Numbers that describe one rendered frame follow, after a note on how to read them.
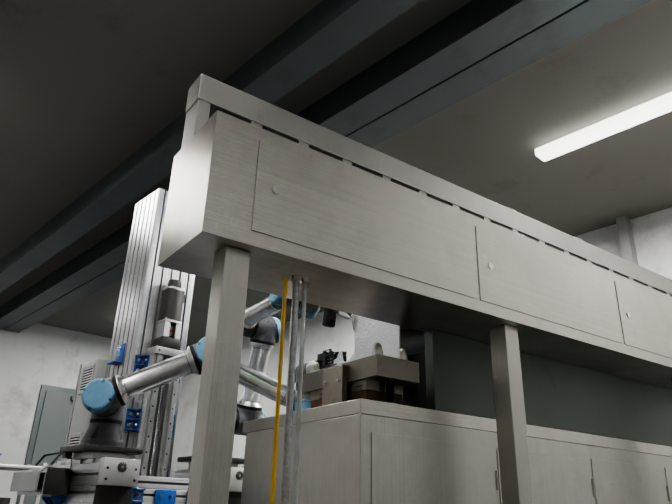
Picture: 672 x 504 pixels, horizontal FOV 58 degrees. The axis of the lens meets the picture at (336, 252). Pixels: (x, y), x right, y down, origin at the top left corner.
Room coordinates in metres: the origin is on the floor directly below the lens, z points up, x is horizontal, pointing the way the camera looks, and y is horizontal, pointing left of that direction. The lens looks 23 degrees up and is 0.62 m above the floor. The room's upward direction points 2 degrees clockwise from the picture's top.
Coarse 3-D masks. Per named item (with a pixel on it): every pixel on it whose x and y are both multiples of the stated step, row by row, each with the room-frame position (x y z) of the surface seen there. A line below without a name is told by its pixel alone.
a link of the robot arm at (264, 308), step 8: (272, 296) 2.30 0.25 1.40; (280, 296) 2.27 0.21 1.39; (256, 304) 2.45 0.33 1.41; (264, 304) 2.39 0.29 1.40; (272, 304) 2.35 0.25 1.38; (280, 304) 2.30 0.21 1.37; (288, 304) 2.31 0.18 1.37; (248, 312) 2.50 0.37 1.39; (256, 312) 2.45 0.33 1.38; (264, 312) 2.42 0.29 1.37; (272, 312) 2.40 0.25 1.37; (248, 320) 2.52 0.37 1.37; (256, 320) 2.50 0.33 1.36; (248, 328) 2.58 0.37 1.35; (248, 336) 2.66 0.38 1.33
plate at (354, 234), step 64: (256, 128) 1.19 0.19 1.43; (192, 192) 1.20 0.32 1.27; (256, 192) 1.20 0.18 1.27; (320, 192) 1.29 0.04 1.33; (384, 192) 1.41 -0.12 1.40; (192, 256) 1.27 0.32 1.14; (256, 256) 1.26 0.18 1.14; (320, 256) 1.30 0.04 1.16; (384, 256) 1.41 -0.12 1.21; (448, 256) 1.54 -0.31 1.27; (512, 256) 1.70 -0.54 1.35; (384, 320) 1.72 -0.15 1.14; (448, 320) 1.70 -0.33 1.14; (512, 320) 1.69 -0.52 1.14; (576, 320) 1.88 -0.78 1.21; (640, 320) 2.11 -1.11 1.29
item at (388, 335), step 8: (368, 328) 2.02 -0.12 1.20; (376, 328) 1.99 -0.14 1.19; (384, 328) 1.95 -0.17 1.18; (392, 328) 1.92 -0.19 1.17; (360, 336) 2.06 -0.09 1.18; (368, 336) 2.02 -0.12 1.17; (376, 336) 1.99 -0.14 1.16; (384, 336) 1.95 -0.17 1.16; (392, 336) 1.92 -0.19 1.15; (360, 344) 2.06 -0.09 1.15; (368, 344) 2.02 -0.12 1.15; (384, 344) 1.95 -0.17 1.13; (392, 344) 1.92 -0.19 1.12; (400, 344) 1.90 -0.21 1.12; (360, 352) 2.06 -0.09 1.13; (368, 352) 2.02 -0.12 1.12; (384, 352) 1.96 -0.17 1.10; (392, 352) 1.92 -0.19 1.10
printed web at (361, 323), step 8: (360, 320) 2.06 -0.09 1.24; (368, 320) 2.02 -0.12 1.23; (376, 320) 1.99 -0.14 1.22; (360, 328) 2.06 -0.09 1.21; (408, 328) 2.03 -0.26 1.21; (400, 336) 2.07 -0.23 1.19; (408, 336) 2.03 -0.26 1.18; (416, 336) 2.00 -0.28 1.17; (424, 336) 1.97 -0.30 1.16; (408, 344) 2.04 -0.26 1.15; (416, 344) 2.01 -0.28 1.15; (424, 344) 1.98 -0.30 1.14; (408, 352) 2.06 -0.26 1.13; (416, 352) 2.03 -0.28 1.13
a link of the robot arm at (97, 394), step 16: (192, 352) 2.24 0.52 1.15; (144, 368) 2.25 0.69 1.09; (160, 368) 2.24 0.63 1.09; (176, 368) 2.25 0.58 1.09; (192, 368) 2.26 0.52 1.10; (96, 384) 2.19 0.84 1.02; (112, 384) 2.21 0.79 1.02; (128, 384) 2.23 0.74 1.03; (144, 384) 2.24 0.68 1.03; (160, 384) 2.27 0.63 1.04; (96, 400) 2.19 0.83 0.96; (112, 400) 2.20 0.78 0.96; (128, 400) 2.27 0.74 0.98
